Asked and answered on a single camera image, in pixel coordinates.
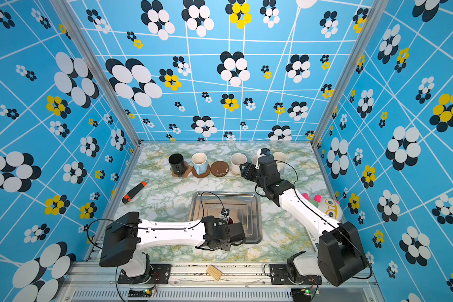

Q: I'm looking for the small wooden block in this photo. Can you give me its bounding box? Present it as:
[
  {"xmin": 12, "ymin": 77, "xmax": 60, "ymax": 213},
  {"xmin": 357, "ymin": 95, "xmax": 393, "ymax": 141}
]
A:
[{"xmin": 206, "ymin": 265, "xmax": 223, "ymax": 281}]

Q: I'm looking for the aluminium front rail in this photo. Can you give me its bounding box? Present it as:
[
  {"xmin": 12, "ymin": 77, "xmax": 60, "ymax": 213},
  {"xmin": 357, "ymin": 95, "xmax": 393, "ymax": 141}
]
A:
[{"xmin": 56, "ymin": 262, "xmax": 385, "ymax": 301}]

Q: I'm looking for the paw shaped cork coaster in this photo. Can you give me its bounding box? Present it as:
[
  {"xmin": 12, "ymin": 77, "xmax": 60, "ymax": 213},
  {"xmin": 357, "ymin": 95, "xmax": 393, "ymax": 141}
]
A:
[{"xmin": 170, "ymin": 165, "xmax": 193, "ymax": 178}]

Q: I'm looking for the dark brown round coaster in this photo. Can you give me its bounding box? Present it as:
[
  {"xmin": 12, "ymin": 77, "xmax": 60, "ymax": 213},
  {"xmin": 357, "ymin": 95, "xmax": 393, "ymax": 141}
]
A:
[{"xmin": 191, "ymin": 165, "xmax": 211, "ymax": 179}]

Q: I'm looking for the scratched brown round coaster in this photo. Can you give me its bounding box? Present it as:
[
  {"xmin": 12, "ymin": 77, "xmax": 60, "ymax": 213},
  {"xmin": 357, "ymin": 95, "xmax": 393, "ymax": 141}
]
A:
[{"xmin": 211, "ymin": 161, "xmax": 230, "ymax": 177}]

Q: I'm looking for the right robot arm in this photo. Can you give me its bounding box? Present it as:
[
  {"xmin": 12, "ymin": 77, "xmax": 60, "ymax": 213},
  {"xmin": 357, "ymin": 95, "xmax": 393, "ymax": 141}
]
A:
[{"xmin": 240, "ymin": 156, "xmax": 372, "ymax": 286}]

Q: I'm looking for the black mug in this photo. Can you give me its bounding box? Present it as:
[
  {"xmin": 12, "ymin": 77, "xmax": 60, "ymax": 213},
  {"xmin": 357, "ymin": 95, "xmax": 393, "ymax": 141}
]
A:
[{"xmin": 168, "ymin": 154, "xmax": 187, "ymax": 176}]

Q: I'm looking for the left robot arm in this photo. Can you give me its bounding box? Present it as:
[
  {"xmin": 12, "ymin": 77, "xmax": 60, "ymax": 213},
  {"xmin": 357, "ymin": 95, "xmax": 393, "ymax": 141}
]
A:
[{"xmin": 99, "ymin": 211, "xmax": 246, "ymax": 278}]

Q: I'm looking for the pink plush toy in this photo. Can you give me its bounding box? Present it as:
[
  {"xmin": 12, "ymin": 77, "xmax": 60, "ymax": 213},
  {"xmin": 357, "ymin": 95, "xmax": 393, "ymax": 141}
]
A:
[{"xmin": 301, "ymin": 193, "xmax": 344, "ymax": 222}]

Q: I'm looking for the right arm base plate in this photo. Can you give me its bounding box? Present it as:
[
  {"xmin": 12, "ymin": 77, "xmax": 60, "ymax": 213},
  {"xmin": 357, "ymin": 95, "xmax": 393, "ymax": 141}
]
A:
[{"xmin": 266, "ymin": 264, "xmax": 323, "ymax": 286}]

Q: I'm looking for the white mug blue handle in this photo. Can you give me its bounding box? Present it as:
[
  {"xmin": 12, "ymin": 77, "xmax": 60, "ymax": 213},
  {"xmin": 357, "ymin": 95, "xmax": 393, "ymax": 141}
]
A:
[{"xmin": 191, "ymin": 152, "xmax": 208, "ymax": 175}]

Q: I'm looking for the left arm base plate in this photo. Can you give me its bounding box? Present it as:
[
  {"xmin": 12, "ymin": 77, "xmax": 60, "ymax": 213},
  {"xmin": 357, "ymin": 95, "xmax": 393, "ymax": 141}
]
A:
[{"xmin": 117, "ymin": 264, "xmax": 172, "ymax": 285}]

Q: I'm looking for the metal tray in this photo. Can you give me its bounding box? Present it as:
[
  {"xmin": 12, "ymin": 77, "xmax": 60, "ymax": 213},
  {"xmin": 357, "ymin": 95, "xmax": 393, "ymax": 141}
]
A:
[{"xmin": 190, "ymin": 191, "xmax": 262, "ymax": 244}]

